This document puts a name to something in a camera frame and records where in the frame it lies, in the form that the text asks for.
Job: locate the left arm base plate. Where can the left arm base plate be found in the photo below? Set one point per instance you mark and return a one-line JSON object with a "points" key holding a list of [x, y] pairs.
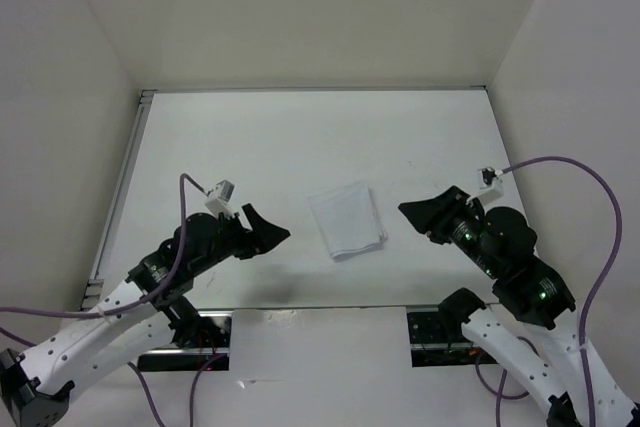
{"points": [[212, 342]]}

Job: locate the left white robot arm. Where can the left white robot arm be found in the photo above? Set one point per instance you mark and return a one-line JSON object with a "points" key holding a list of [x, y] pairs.
{"points": [[147, 310]]}

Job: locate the white skirt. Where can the white skirt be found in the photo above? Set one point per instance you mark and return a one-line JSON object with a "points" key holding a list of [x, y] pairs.
{"points": [[348, 221]]}

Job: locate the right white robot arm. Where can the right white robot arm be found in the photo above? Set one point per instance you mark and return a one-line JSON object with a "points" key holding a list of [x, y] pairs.
{"points": [[566, 377]]}

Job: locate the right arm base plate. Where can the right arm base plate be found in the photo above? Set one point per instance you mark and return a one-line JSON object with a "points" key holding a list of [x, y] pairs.
{"points": [[431, 345]]}

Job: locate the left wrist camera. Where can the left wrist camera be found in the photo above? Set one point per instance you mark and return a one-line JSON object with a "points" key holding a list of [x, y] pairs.
{"points": [[218, 199]]}

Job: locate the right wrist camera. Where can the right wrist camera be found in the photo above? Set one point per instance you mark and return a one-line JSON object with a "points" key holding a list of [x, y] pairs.
{"points": [[490, 185]]}

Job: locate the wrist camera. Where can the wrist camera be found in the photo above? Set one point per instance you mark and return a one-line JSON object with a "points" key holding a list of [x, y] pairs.
{"points": [[490, 185], [218, 199]]}

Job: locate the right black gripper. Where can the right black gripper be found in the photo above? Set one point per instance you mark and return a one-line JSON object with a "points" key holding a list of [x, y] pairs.
{"points": [[433, 213]]}

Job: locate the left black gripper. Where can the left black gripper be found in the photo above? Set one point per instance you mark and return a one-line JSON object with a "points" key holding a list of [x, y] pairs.
{"points": [[264, 236]]}

